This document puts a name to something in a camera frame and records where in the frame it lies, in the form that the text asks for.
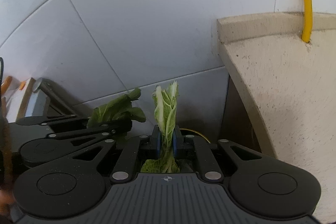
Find black trash bin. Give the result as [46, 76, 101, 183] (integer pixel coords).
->
[180, 128, 211, 146]

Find light green cabbage leaves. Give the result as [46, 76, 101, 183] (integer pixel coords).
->
[141, 81, 180, 173]

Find green leaf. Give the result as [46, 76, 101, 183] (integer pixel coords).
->
[87, 88, 146, 128]

